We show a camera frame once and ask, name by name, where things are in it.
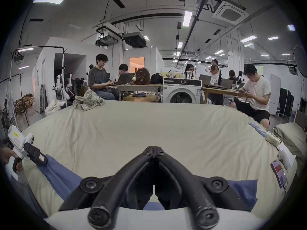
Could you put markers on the blue garment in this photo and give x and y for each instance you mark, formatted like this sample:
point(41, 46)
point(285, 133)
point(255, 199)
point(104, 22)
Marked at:
point(60, 176)

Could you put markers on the bunched checked cloth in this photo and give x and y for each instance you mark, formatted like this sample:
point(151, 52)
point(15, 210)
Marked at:
point(87, 100)

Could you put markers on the black cabinet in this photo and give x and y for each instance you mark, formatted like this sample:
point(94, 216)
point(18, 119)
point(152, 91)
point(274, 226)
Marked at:
point(286, 100)

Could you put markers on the round reflector lamp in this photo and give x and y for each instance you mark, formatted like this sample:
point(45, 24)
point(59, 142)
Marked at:
point(301, 60)

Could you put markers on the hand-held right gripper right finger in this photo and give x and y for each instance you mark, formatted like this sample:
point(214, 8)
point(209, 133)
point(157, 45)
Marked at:
point(176, 176)

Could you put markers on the white washing machine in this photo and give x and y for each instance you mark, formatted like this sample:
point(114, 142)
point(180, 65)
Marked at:
point(181, 91)

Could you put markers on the white and black robot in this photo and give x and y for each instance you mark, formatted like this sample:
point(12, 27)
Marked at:
point(64, 85)

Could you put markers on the round low wooden table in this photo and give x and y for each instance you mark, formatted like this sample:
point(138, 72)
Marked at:
point(141, 98)

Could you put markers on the white paper card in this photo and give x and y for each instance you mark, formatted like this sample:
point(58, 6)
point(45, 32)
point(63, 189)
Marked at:
point(283, 146)

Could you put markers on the white power strip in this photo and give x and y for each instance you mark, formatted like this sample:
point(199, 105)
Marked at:
point(273, 138)

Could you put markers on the wooden table with laptops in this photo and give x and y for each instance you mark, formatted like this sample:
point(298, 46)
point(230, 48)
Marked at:
point(220, 89)

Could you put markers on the phone with red screen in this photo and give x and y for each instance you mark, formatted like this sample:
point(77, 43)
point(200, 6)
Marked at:
point(279, 172)

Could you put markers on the stack of cartons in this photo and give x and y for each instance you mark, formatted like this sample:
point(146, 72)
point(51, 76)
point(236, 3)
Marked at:
point(24, 102)

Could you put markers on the group of people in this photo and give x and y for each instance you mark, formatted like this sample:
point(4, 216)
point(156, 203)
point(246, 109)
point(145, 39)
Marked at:
point(215, 73)

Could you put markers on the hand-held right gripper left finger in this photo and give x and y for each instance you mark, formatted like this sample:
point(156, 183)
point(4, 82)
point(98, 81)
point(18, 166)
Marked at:
point(134, 174)

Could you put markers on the bed with beige sheet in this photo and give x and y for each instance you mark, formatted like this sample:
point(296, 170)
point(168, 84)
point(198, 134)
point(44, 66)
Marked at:
point(153, 123)

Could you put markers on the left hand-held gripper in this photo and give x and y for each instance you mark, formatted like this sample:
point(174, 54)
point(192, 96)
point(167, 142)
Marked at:
point(17, 141)

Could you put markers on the wooden table with bags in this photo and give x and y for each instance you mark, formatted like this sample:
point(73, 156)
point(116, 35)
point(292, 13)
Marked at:
point(141, 80)

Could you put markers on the beige pillow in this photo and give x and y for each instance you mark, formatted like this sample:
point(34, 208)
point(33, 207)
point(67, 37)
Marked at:
point(291, 135)

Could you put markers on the person's left hand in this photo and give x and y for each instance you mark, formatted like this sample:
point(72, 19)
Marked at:
point(7, 154)

